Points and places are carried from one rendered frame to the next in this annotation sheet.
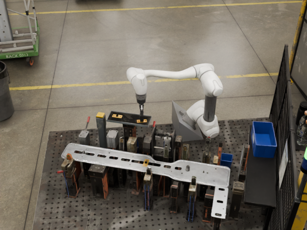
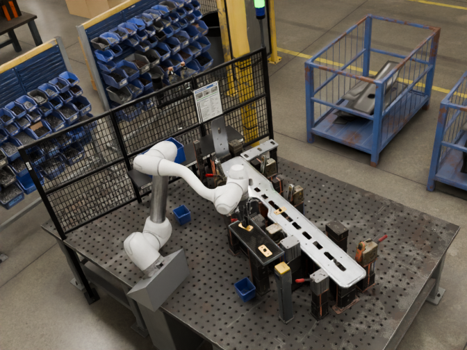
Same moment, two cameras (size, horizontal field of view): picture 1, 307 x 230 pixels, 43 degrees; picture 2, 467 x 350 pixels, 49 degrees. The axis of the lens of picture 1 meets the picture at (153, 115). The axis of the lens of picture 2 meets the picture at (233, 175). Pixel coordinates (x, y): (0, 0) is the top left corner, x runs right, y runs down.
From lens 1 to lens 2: 4.37 m
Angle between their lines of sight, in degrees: 90
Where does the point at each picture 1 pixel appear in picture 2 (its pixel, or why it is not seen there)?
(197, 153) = (190, 247)
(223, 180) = (235, 160)
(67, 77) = not seen: outside the picture
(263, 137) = not seen: hidden behind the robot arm
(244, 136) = (121, 235)
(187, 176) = (259, 178)
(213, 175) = not seen: hidden behind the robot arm
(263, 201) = (232, 130)
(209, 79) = (167, 145)
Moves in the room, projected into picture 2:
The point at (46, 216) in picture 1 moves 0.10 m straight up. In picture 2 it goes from (411, 273) to (413, 263)
